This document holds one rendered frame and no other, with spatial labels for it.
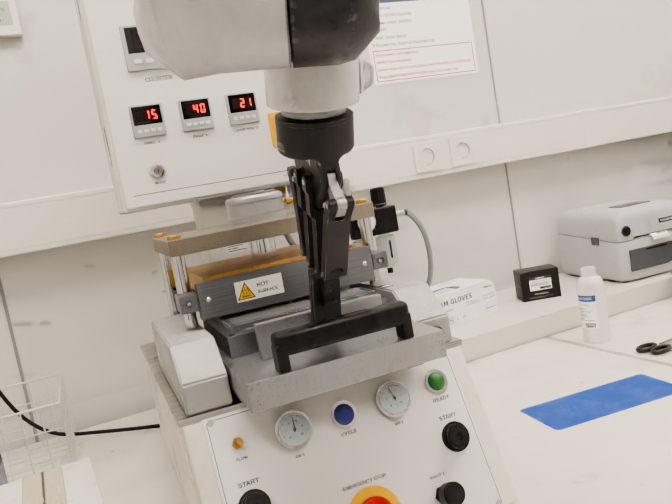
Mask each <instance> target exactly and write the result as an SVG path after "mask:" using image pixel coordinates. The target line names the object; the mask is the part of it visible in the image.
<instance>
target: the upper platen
mask: <svg viewBox="0 0 672 504"><path fill-rule="evenodd" d="M249 246H250V252H251V254H249V255H244V256H240V257H235V258H230V259H225V260H221V261H216V262H211V263H206V264H202V265H197V266H192V267H187V271H188V276H189V281H190V286H191V291H193V292H195V289H194V283H197V282H201V281H206V280H210V279H215V278H219V277H224V276H228V275H233V274H238V273H242V272H247V271H251V270H256V269H260V268H265V267H269V266H274V265H279V264H283V263H288V262H292V261H297V260H301V259H306V256H304V257H303V256H302V255H301V253H300V244H297V245H292V246H287V247H282V248H278V249H276V243H275V238H274V237H271V238H266V239H261V240H256V241H252V242H249Z"/></svg>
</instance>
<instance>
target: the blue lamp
mask: <svg viewBox="0 0 672 504"><path fill-rule="evenodd" d="M354 415H355V414H354V410H353V408H352V407H351V406H350V405H348V404H344V403H343V404H339V405H338V406H337V407H336V408H335V410H334V418H335V420H336V421H337V422H338V423H339V424H341V425H348V424H350V423H351V422H352V421H353V419H354Z"/></svg>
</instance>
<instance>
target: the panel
mask: <svg viewBox="0 0 672 504"><path fill-rule="evenodd" d="M446 351H447V349H446ZM433 372H438V373H440V374H442V375H443V376H444V378H445V386H444V388H443V389H441V390H438V391H437V390H434V389H432V388H431V387H430V386H429V384H428V377H429V375H430V374H431V373H433ZM390 380H395V381H398V382H400V383H402V384H403V385H404V386H405V387H406V388H407V389H408V391H409V393H410V397H411V403H410V407H409V409H408V411H407V412H406V413H405V414H403V415H401V416H399V417H396V418H390V417H387V416H384V415H383V414H382V413H381V412H380V411H379V410H378V409H377V407H376V404H375V393H376V390H377V388H378V387H379V386H380V385H381V384H383V383H384V382H386V381H390ZM343 403H344V404H348V405H350V406H351V407H352V408H353V410H354V414H355V415H354V419H353V421H352V422H351V423H350V424H348V425H341V424H339V423H338V422H337V421H336V420H335V418H334V410H335V408H336V407H337V406H338V405H339V404H343ZM291 410H297V411H300V412H303V413H304V414H306V415H307V416H308V417H309V419H310V421H311V423H312V427H313V433H312V437H311V439H310V441H309V443H308V444H307V445H305V446H304V447H303V448H300V449H298V450H288V449H285V448H283V447H282V446H281V445H280V444H279V443H278V442H277V440H276V438H275V435H274V426H275V423H276V421H277V419H278V418H279V417H280V416H281V415H282V414H283V413H285V412H287V411H291ZM454 423H459V424H462V425H463V426H465V427H466V429H467V430H468V432H469V442H468V444H467V445H466V446H465V447H463V448H460V449H455V448H452V447H451V446H450V445H449V444H448V443H447V441H446V438H445V432H446V429H447V428H448V426H450V425H451V424H454ZM202 425H203V429H204V433H205V437H206V441H207V445H208V449H209V453H210V457H211V460H212V464H213V468H214V472H215V476H216V480H217V484H218V488H219V492H220V496H221V500H222V504H242V501H243V499H244V497H245V496H246V495H248V494H249V493H251V492H261V493H263V494H264V495H265V496H266V497H267V499H268V501H269V504H362V503H363V502H364V501H365V500H366V499H367V498H369V497H373V496H381V497H384V498H386V499H387V500H389V501H390V502H391V504H441V503H440V502H439V501H438V500H437V499H436V489H437V488H438V487H440V486H441V485H442V484H444V483H446V482H452V481H455V482H458V483H460V484H461V485H462V486H463V488H464V490H465V500H464V502H463V503H462V504H505V501H504V499H503V496H502V493H501V491H500V488H499V485H498V483H497V480H496V478H495V475H494V472H493V470H492V467H491V464H490V462H489V459H488V456H487V454H486V451H485V449H484V446H483V443H482V441H481V438H480V435H479V433H478V430H477V427H476V425H475V422H474V419H473V417H472V414H471V412H470V409H469V406H468V404H467V401H466V398H465V396H464V393H463V390H462V388H461V385H460V382H459V380H458V377H457V375H456V372H455V369H454V367H453V364H452V361H451V359H450V356H449V353H448V351H447V356H445V357H442V358H438V359H435V360H431V361H428V362H425V363H424V364H422V365H419V366H416V367H412V368H409V369H407V368H405V369H401V370H398V371H394V372H391V373H388V374H384V375H381V376H378V377H374V378H371V379H368V380H364V381H361V382H358V383H354V384H351V385H347V386H344V387H341V388H337V389H334V390H331V391H327V392H324V393H321V394H317V395H314V396H311V397H307V398H304V399H300V400H297V401H294V402H290V403H287V404H286V405H285V406H282V407H278V408H275V409H272V410H263V411H260V412H257V413H251V412H250V410H249V409H248V408H247V407H245V408H242V409H239V410H235V411H232V412H228V413H225V414H221V415H218V416H215V417H211V418H208V419H204V420H202Z"/></svg>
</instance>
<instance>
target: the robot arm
mask: <svg viewBox="0 0 672 504"><path fill-rule="evenodd" d="M133 16H134V19H135V23H136V27H137V30H138V34H139V37H140V39H141V42H142V45H143V47H144V50H145V52H146V54H148V55H149V56H150V57H152V58H153V59H155V60H156V61H157V62H159V63H160V64H162V65H163V66H164V67H166V68H167V69H169V70H170V71H171V72H173V73H174V74H175V75H177V76H178V77H180V78H181V79H182V80H184V81H185V80H190V79H195V78H201V77H206V76H211V75H216V74H223V73H235V72H247V71H258V70H264V81H265V93H266V105H267V107H269V108H271V109H272V110H276V111H280V112H278V113H277V114H276V115H275V127H276V139H277V149H278V151H279V153H280V154H281V155H283V156H284V157H287V158H290V159H294V161H295V165H293V166H288V167H287V174H288V177H289V181H290V185H291V190H292V197H293V203H294V210H295V217H296V223H297V230H298V236H299V243H300V253H301V255H302V256H303V257H304V256H306V264H307V266H308V268H309V269H308V279H309V292H310V306H311V320H312V322H315V321H319V320H323V319H327V318H331V317H335V316H339V315H341V298H340V278H339V277H341V276H345V275H347V268H348V253H349V239H350V225H351V216H352V213H353V210H354V206H355V200H354V198H353V196H345V197H344V196H343V193H342V191H341V189H342V187H343V174H342V171H341V170H340V164H339V160H340V158H341V157H342V156H343V155H345V154H347V153H349V152H350V151H351V150H352V149H353V147H354V115H353V111H352V110H351V109H349V108H347V107H349V106H352V105H355V104H357V103H358V101H359V99H360V94H361V93H362V92H363V91H364V90H366V89H367V88H368V87H370V86H371V85H372V84H373V83H374V67H373V65H372V64H370V63H368V62H366V61H364V60H362V59H361V58H358V57H359V56H360V55H361V54H362V52H363V51H364V50H365V49H366V48H367V47H368V45H369V44H370V43H371V42H372V41H373V39H374V38H375V37H376V36H377V35H378V33H379V32H380V24H381V23H380V2H379V0H134V5H133ZM310 268H311V269H310Z"/></svg>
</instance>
